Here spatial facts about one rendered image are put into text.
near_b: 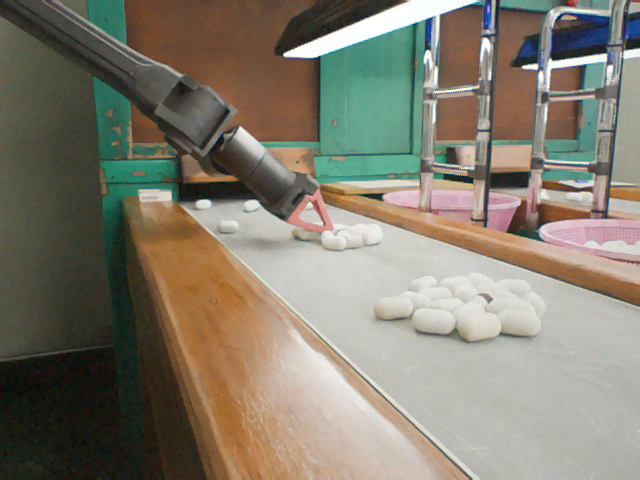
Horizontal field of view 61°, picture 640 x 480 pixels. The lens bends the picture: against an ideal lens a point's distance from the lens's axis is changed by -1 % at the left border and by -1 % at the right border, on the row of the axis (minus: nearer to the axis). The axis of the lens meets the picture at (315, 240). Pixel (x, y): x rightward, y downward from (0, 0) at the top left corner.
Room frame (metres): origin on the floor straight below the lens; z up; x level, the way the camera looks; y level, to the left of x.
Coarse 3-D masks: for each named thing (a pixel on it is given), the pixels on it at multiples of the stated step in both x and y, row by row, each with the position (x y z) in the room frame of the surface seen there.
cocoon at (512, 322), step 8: (504, 312) 0.42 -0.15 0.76; (512, 312) 0.41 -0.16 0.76; (520, 312) 0.41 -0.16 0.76; (504, 320) 0.41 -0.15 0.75; (512, 320) 0.41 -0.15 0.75; (520, 320) 0.41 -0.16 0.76; (528, 320) 0.40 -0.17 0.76; (536, 320) 0.40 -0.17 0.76; (504, 328) 0.41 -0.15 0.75; (512, 328) 0.41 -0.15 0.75; (520, 328) 0.40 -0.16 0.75; (528, 328) 0.40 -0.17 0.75; (536, 328) 0.40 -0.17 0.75; (528, 336) 0.41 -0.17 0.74
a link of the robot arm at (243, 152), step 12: (228, 132) 0.75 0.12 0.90; (240, 132) 0.73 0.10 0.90; (216, 144) 0.75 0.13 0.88; (228, 144) 0.72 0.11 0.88; (240, 144) 0.73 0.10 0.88; (252, 144) 0.74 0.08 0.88; (216, 156) 0.73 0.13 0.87; (228, 156) 0.72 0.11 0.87; (240, 156) 0.72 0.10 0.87; (252, 156) 0.73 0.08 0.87; (228, 168) 0.74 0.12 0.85; (240, 168) 0.73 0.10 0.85; (252, 168) 0.73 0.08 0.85
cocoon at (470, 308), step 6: (462, 306) 0.43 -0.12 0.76; (468, 306) 0.43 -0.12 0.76; (474, 306) 0.43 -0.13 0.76; (480, 306) 0.43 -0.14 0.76; (456, 312) 0.42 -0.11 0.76; (462, 312) 0.42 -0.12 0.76; (468, 312) 0.42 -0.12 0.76; (474, 312) 0.42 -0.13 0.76; (480, 312) 0.43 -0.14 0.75; (456, 318) 0.42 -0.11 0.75; (456, 324) 0.42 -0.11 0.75
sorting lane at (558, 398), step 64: (256, 256) 0.69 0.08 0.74; (320, 256) 0.69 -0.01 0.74; (384, 256) 0.69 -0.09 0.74; (448, 256) 0.69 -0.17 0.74; (320, 320) 0.45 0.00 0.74; (384, 320) 0.45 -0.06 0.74; (576, 320) 0.45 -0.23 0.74; (384, 384) 0.33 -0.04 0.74; (448, 384) 0.33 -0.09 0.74; (512, 384) 0.33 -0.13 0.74; (576, 384) 0.33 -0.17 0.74; (448, 448) 0.25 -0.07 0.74; (512, 448) 0.25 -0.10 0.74; (576, 448) 0.25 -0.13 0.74
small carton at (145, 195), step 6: (138, 192) 1.08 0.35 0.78; (144, 192) 1.05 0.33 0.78; (150, 192) 1.05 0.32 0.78; (156, 192) 1.06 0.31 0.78; (162, 192) 1.06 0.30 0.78; (168, 192) 1.07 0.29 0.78; (144, 198) 1.05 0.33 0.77; (150, 198) 1.05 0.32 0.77; (156, 198) 1.06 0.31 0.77; (162, 198) 1.06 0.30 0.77; (168, 198) 1.07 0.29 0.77
